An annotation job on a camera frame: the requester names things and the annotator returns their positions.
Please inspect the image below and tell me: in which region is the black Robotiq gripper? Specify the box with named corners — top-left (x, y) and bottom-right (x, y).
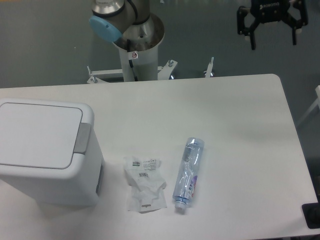
top-left (236, 0), bottom-right (309, 50)

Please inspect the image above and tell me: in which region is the white plastic trash can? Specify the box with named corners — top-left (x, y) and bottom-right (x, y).
top-left (0, 98), bottom-right (105, 206)

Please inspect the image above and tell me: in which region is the white trash can lid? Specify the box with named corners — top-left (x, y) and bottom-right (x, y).
top-left (0, 102), bottom-right (82, 169)

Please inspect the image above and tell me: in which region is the clear empty plastic bottle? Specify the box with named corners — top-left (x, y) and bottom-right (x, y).
top-left (172, 137), bottom-right (205, 212)

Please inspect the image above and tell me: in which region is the black object at table edge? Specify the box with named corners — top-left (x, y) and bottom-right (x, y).
top-left (302, 202), bottom-right (320, 229)

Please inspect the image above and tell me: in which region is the crumpled white plastic bag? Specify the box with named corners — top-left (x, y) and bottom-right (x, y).
top-left (123, 156), bottom-right (167, 213)

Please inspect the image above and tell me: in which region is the white frame at right edge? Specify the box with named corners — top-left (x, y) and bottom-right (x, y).
top-left (297, 85), bottom-right (320, 127)

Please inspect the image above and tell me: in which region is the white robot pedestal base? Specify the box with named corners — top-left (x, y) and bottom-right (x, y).
top-left (86, 13), bottom-right (216, 85)

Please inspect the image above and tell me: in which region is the black cable on pedestal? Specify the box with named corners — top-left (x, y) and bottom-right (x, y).
top-left (126, 39), bottom-right (139, 82)

